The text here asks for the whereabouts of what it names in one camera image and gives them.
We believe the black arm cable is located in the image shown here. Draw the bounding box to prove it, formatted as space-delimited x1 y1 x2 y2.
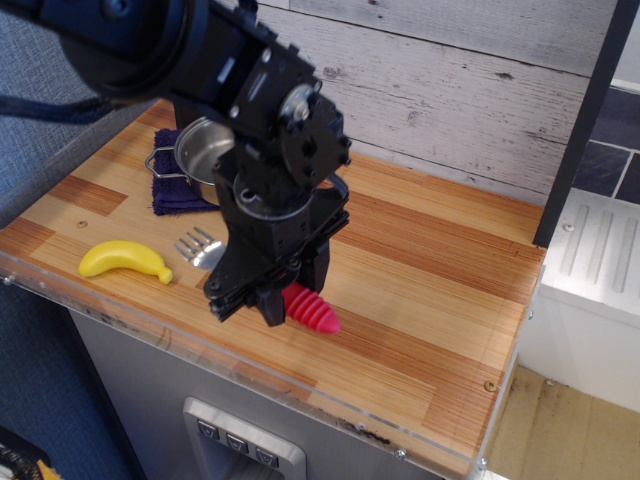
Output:
0 94 126 126

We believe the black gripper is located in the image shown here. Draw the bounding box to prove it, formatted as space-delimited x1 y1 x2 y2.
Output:
204 171 349 327

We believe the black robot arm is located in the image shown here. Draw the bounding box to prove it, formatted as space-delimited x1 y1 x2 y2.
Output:
1 1 351 326

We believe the clear acrylic table edge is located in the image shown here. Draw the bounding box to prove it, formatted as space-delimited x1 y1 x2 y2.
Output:
1 242 544 479

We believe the silver dispenser button panel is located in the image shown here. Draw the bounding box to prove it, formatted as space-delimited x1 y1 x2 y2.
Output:
183 397 307 479

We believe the yellow plastic banana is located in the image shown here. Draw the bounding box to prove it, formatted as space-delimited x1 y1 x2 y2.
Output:
78 240 173 285

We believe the red handled metal fork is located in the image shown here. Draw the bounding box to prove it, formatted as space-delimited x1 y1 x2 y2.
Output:
174 227 341 334

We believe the grey toy fridge cabinet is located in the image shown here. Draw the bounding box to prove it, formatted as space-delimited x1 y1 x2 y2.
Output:
72 313 483 479

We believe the yellow object bottom left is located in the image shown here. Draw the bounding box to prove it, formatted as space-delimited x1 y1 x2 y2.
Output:
36 460 62 480

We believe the black right vertical post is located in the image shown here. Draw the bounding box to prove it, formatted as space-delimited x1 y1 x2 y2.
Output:
533 0 639 248

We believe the purple folded cloth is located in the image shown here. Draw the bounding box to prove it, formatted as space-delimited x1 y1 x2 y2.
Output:
152 150 219 216

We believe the white toy sink unit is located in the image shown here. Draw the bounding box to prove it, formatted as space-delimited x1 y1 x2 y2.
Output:
518 189 639 410

